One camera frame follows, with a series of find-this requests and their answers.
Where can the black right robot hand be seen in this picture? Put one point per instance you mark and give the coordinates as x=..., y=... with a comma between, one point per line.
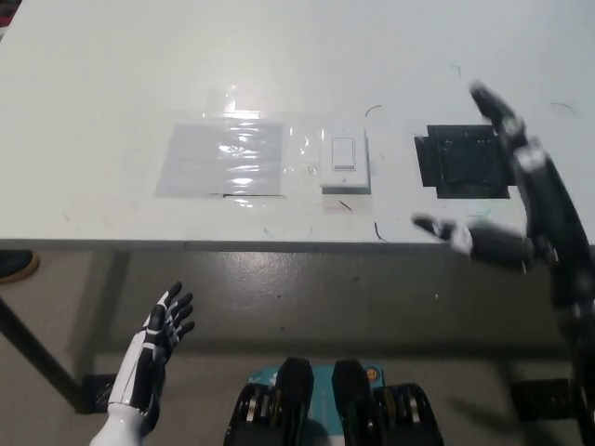
x=548, y=204

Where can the clear plastic sheet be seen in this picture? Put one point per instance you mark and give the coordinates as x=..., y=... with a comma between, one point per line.
x=204, y=162

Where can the black taped table foot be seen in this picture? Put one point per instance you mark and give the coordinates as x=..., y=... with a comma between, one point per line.
x=100, y=395
x=541, y=397

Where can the white rocker wall switch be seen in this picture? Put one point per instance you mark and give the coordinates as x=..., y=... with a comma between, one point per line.
x=344, y=160

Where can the black tape square patch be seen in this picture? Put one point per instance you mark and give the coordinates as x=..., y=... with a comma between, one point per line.
x=460, y=162

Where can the black ribbed robot body block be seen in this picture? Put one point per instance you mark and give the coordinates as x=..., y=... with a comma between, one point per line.
x=290, y=399
x=372, y=404

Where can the black diagonal table brace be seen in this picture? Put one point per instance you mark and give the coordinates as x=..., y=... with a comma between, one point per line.
x=37, y=348

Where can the dark shoe with tan sole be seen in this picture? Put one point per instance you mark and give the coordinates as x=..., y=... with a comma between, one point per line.
x=16, y=267

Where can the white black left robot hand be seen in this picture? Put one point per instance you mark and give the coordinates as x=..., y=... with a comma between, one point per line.
x=139, y=358

